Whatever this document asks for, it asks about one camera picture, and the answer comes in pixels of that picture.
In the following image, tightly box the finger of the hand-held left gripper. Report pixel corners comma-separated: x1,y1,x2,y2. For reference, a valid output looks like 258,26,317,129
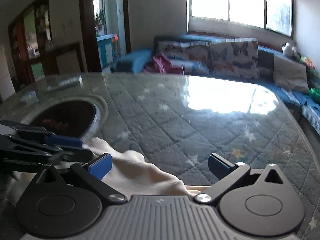
11,142,93,164
15,126,84,147

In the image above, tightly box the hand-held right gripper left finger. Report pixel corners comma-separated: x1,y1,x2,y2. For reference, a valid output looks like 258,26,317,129
35,153,127,204

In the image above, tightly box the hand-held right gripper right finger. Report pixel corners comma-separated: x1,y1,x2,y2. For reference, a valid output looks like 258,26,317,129
194,153,285,203

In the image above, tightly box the cream cloth garment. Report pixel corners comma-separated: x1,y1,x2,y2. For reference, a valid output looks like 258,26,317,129
10,137,213,205

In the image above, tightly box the round black table cooktop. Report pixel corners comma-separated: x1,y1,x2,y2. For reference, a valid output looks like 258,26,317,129
28,94,110,141

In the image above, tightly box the grey quilted star table cover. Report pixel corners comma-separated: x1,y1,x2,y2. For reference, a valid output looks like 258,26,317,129
0,72,320,240

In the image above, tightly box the small blue green packet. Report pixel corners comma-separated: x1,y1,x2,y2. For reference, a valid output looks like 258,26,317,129
20,92,39,103

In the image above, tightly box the white oblong object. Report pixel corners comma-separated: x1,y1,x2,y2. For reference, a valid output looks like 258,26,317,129
47,77,83,92

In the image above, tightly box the dark wooden sideboard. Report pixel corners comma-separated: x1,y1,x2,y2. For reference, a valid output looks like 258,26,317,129
45,42,87,77

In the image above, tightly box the blue white cabinet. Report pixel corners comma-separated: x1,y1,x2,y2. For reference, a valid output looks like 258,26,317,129
96,34,118,67

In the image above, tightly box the dark wooden display cabinet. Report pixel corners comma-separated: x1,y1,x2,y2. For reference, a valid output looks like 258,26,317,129
8,0,53,81

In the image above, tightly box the blue patterned sofa cover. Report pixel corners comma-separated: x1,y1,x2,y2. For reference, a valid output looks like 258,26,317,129
280,86,320,133

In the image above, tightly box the large butterfly print pillow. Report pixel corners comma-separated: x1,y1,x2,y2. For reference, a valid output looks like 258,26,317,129
209,40,261,79

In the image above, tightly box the blue corner sofa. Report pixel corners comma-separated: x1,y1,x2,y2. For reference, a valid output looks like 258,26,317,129
110,34,320,136

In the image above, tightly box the grey pillow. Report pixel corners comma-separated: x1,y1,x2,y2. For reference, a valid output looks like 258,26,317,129
272,54,311,94

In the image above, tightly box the pink cloth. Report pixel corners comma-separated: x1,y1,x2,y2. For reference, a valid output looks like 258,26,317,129
144,54,184,75

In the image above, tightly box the low butterfly print pillow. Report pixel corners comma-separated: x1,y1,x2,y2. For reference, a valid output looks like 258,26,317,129
156,41,210,74

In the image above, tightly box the orange green toy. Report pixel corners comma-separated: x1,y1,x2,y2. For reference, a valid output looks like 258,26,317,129
299,55,316,69

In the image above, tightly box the black white plush panda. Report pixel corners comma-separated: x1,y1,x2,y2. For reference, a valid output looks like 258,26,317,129
282,42,298,57

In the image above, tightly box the window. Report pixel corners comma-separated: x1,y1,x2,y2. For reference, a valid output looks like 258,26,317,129
186,0,294,37

